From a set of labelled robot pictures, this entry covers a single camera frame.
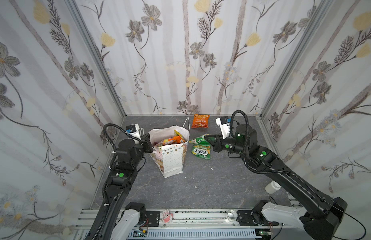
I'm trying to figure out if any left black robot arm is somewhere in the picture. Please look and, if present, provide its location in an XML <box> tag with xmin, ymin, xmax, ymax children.
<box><xmin>85</xmin><ymin>123</ymin><xmax>153</xmax><ymax>240</ymax></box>

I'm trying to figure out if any pink Fox's candy bag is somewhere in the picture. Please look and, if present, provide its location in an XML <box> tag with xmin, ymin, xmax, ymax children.
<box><xmin>163</xmin><ymin>136</ymin><xmax>186</xmax><ymax>146</ymax></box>

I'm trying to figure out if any white vented cable tray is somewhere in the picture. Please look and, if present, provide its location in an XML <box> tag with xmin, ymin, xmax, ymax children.
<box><xmin>125</xmin><ymin>228</ymin><xmax>262</xmax><ymax>240</ymax></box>

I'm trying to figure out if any white paper bag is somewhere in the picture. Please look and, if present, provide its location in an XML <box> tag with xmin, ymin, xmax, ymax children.
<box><xmin>148</xmin><ymin>118</ymin><xmax>190</xmax><ymax>178</ymax></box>

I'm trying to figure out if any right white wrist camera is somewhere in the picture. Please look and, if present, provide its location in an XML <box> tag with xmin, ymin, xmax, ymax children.
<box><xmin>215</xmin><ymin>116</ymin><xmax>230</xmax><ymax>139</ymax></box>

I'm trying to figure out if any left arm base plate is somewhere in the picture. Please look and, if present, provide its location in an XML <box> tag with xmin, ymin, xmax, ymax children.
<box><xmin>138</xmin><ymin>211</ymin><xmax>161</xmax><ymax>228</ymax></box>

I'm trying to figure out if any pink cartoon sticker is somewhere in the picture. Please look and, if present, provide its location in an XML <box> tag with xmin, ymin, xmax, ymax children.
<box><xmin>163</xmin><ymin>210</ymin><xmax>173</xmax><ymax>224</ymax></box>

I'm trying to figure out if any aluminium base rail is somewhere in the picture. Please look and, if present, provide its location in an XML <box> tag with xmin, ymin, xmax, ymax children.
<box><xmin>73</xmin><ymin>208</ymin><xmax>321</xmax><ymax>230</ymax></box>

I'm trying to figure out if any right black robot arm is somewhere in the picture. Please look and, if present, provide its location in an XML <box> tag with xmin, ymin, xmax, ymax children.
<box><xmin>204</xmin><ymin>110</ymin><xmax>347</xmax><ymax>240</ymax></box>

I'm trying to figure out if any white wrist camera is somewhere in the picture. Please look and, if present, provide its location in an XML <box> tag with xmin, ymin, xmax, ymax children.
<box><xmin>126</xmin><ymin>124</ymin><xmax>141</xmax><ymax>140</ymax></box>
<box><xmin>215</xmin><ymin>116</ymin><xmax>230</xmax><ymax>139</ymax></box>

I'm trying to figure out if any green Fox's candy bag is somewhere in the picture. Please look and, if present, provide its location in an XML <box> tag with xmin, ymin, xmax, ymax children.
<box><xmin>192</xmin><ymin>145</ymin><xmax>210</xmax><ymax>160</ymax></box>
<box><xmin>189</xmin><ymin>134</ymin><xmax>211</xmax><ymax>146</ymax></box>

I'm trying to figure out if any orange chip bag by wall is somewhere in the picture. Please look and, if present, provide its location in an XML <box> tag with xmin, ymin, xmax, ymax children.
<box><xmin>191</xmin><ymin>114</ymin><xmax>210</xmax><ymax>129</ymax></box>

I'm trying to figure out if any white plastic bottle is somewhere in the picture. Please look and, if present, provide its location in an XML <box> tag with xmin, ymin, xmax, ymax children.
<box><xmin>265</xmin><ymin>181</ymin><xmax>282</xmax><ymax>194</ymax></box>

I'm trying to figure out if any orange snack bag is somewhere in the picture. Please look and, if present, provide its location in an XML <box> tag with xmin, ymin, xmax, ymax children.
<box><xmin>173</xmin><ymin>130</ymin><xmax>187</xmax><ymax>144</ymax></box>

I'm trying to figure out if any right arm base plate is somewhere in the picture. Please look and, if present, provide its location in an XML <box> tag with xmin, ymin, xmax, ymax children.
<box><xmin>236</xmin><ymin>210</ymin><xmax>279</xmax><ymax>227</ymax></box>

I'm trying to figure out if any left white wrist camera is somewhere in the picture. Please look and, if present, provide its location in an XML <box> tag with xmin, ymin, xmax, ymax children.
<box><xmin>126</xmin><ymin>124</ymin><xmax>141</xmax><ymax>140</ymax></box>

